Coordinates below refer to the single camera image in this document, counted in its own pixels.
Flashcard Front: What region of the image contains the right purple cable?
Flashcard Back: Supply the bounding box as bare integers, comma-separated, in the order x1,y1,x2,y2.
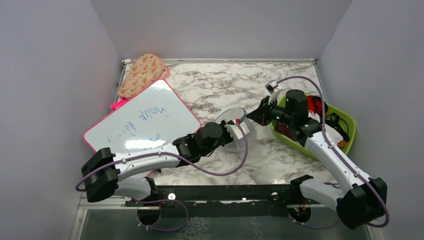
276,75,391,229

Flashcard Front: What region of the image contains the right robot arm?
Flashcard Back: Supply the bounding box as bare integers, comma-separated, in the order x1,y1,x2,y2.
246,89,389,229

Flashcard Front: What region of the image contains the green plastic basket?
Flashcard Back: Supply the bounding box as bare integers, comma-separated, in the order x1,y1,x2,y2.
270,104,356,159

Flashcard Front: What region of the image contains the pink framed whiteboard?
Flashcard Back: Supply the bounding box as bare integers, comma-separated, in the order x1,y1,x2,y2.
83,79,201,161

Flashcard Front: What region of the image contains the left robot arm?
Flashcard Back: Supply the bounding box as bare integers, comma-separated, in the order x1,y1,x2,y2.
75,119,250,206

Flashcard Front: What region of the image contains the purple cable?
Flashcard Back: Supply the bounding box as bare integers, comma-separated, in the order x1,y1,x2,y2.
276,75,391,229
75,121,249,193

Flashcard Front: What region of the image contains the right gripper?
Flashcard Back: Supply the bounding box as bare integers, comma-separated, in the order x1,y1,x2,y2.
248,95,295,126

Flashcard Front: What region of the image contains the white garment in basket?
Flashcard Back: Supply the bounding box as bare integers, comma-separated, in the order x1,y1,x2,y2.
308,110,347,148

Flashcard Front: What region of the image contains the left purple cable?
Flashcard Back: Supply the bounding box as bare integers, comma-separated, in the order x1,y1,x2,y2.
75,121,249,193

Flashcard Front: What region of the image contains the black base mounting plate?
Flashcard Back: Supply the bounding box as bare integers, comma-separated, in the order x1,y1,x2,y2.
125,184,317,218

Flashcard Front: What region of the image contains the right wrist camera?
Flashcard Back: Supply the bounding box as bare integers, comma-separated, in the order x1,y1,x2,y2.
265,80,282,95

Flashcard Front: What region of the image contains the tulip patterned oven mitt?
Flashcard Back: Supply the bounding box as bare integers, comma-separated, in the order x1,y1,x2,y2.
117,53,170,99

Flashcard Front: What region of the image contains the white mesh laundry bag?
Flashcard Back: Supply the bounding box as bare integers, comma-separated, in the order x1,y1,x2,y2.
214,107,257,153

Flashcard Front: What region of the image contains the red black garment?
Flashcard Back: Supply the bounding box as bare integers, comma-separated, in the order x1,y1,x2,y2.
307,95,329,117

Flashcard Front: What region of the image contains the pink marker clip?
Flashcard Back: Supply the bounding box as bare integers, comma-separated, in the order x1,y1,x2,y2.
109,100,127,111

